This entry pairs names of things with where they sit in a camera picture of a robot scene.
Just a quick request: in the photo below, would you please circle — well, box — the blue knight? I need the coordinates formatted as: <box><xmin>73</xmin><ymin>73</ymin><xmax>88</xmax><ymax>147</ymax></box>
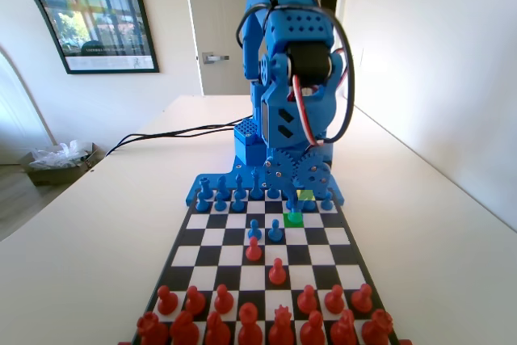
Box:
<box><xmin>286</xmin><ymin>195</ymin><xmax>305</xmax><ymax>227</ymax></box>
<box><xmin>216</xmin><ymin>175</ymin><xmax>231</xmax><ymax>200</ymax></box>

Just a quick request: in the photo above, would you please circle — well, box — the row of blue chess pieces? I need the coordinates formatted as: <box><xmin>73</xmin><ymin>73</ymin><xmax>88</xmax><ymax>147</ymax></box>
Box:
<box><xmin>184</xmin><ymin>154</ymin><xmax>348</xmax><ymax>207</ymax></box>

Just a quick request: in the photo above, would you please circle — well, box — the blue king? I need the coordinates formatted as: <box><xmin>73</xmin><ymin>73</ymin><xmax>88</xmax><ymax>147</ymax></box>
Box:
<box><xmin>248</xmin><ymin>166</ymin><xmax>266</xmax><ymax>200</ymax></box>

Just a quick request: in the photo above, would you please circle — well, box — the blue bishop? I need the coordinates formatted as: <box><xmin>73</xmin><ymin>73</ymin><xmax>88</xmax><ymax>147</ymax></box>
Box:
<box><xmin>233</xmin><ymin>173</ymin><xmax>248</xmax><ymax>200</ymax></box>

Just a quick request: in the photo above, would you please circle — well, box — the black and white chessboard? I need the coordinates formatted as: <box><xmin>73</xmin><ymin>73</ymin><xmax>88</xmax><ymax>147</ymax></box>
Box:
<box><xmin>135</xmin><ymin>197</ymin><xmax>401</xmax><ymax>345</ymax></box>

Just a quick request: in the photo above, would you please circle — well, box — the red pawn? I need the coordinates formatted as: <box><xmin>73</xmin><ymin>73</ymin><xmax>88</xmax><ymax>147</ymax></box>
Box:
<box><xmin>156</xmin><ymin>284</ymin><xmax>179</xmax><ymax>316</ymax></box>
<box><xmin>184</xmin><ymin>285</ymin><xmax>207</xmax><ymax>317</ymax></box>
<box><xmin>267</xmin><ymin>258</ymin><xmax>288</xmax><ymax>286</ymax></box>
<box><xmin>324</xmin><ymin>284</ymin><xmax>347</xmax><ymax>315</ymax></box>
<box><xmin>350</xmin><ymin>283</ymin><xmax>373</xmax><ymax>313</ymax></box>
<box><xmin>245</xmin><ymin>236</ymin><xmax>263</xmax><ymax>263</ymax></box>
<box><xmin>296</xmin><ymin>284</ymin><xmax>319</xmax><ymax>316</ymax></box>
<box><xmin>212</xmin><ymin>284</ymin><xmax>235</xmax><ymax>315</ymax></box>

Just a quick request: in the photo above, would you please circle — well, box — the red bishop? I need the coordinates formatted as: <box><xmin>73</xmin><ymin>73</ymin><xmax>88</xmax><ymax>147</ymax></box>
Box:
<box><xmin>204</xmin><ymin>311</ymin><xmax>233</xmax><ymax>345</ymax></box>
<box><xmin>299</xmin><ymin>310</ymin><xmax>326</xmax><ymax>345</ymax></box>

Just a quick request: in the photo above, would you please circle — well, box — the red queen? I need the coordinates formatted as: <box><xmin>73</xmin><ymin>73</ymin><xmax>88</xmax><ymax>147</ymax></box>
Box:
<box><xmin>268</xmin><ymin>306</ymin><xmax>295</xmax><ymax>345</ymax></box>

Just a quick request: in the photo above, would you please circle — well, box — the red knight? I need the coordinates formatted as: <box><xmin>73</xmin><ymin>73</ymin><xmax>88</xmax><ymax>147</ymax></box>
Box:
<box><xmin>329</xmin><ymin>309</ymin><xmax>359</xmax><ymax>345</ymax></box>
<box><xmin>169</xmin><ymin>310</ymin><xmax>201</xmax><ymax>345</ymax></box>

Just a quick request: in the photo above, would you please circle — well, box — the red king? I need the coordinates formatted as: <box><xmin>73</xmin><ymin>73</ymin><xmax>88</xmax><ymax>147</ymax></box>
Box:
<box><xmin>237</xmin><ymin>302</ymin><xmax>264</xmax><ymax>345</ymax></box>

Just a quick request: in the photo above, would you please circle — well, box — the red rook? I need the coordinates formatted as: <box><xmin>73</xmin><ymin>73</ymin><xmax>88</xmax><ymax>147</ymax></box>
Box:
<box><xmin>360</xmin><ymin>308</ymin><xmax>395</xmax><ymax>345</ymax></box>
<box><xmin>136</xmin><ymin>311</ymin><xmax>170</xmax><ymax>345</ymax></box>

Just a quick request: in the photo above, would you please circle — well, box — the clear plastic wrap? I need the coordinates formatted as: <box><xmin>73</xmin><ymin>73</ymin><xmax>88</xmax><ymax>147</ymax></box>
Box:
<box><xmin>28</xmin><ymin>138</ymin><xmax>93</xmax><ymax>170</ymax></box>

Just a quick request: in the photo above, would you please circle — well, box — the framed poster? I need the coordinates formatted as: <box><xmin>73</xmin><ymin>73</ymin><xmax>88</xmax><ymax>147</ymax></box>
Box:
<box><xmin>0</xmin><ymin>0</ymin><xmax>161</xmax><ymax>75</ymax></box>

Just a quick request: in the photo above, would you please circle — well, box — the cardboard box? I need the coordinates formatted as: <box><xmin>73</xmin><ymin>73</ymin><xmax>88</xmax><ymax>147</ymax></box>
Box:
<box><xmin>20</xmin><ymin>141</ymin><xmax>107</xmax><ymax>187</ymax></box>

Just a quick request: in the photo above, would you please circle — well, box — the red white servo wire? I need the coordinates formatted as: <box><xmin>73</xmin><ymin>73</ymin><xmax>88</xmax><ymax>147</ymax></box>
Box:
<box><xmin>288</xmin><ymin>49</ymin><xmax>348</xmax><ymax>148</ymax></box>

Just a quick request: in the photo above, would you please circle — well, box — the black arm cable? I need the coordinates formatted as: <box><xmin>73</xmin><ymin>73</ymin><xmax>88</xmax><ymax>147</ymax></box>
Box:
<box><xmin>236</xmin><ymin>0</ymin><xmax>356</xmax><ymax>145</ymax></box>

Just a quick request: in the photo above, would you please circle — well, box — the black table cable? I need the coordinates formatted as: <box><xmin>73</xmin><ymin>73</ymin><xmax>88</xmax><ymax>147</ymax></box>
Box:
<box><xmin>120</xmin><ymin>128</ymin><xmax>238</xmax><ymax>142</ymax></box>
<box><xmin>105</xmin><ymin>117</ymin><xmax>248</xmax><ymax>157</ymax></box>

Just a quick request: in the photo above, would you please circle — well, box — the silver door handle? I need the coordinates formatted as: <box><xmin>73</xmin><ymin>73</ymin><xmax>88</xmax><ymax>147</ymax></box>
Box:
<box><xmin>202</xmin><ymin>52</ymin><xmax>230</xmax><ymax>65</ymax></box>

